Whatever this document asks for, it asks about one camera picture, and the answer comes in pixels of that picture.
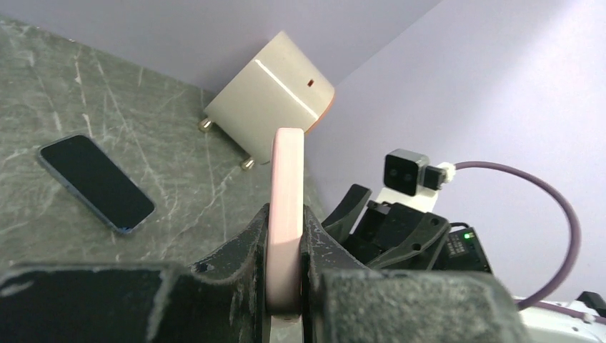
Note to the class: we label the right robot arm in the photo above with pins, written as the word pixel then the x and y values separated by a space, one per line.
pixel 581 320

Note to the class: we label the cream cylindrical drawer box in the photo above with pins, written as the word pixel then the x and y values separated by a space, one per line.
pixel 279 87

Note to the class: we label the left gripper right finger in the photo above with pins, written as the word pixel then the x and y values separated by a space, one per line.
pixel 345 301

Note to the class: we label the dark blue-edged phone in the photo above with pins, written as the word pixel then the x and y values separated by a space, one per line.
pixel 79 164

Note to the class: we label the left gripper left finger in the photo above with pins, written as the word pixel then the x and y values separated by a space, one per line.
pixel 220 298

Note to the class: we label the pink phone case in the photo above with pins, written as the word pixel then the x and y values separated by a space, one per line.
pixel 285 226

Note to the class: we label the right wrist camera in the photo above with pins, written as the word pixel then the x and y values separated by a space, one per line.
pixel 409 179

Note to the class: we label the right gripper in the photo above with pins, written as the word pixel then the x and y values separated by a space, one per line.
pixel 388 236

